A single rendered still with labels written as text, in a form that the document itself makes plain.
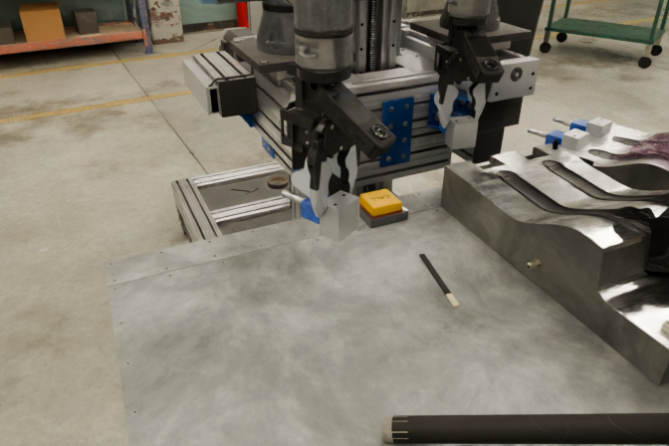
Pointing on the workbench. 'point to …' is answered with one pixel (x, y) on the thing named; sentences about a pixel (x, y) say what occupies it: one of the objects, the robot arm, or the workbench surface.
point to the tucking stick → (439, 281)
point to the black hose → (529, 429)
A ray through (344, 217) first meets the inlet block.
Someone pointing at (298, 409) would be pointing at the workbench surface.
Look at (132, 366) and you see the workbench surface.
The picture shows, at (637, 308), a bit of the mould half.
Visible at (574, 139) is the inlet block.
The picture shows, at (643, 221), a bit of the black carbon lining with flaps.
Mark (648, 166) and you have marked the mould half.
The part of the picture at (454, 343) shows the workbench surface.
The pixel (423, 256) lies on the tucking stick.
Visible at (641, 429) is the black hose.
